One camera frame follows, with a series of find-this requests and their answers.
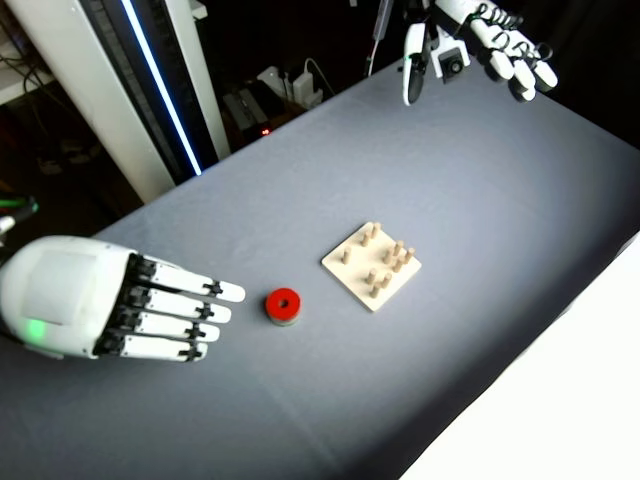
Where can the wooden peg board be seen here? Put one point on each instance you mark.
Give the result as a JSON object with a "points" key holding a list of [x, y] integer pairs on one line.
{"points": [[372, 277]]}

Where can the white column with blue light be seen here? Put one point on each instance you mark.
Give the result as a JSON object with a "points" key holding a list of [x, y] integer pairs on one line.
{"points": [[130, 95]]}

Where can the black device with red light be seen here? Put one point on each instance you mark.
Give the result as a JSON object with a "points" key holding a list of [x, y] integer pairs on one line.
{"points": [[247, 112]]}

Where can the grey table cloth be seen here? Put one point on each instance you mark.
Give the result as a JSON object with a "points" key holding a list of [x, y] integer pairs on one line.
{"points": [[350, 400]]}

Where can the white power adapter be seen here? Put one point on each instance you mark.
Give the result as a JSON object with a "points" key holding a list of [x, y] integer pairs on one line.
{"points": [[306, 85]]}

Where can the white backdrop board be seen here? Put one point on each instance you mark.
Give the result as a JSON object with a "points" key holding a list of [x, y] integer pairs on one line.
{"points": [[560, 390]]}

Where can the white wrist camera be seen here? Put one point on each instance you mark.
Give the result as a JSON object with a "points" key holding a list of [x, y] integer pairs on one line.
{"points": [[452, 64]]}

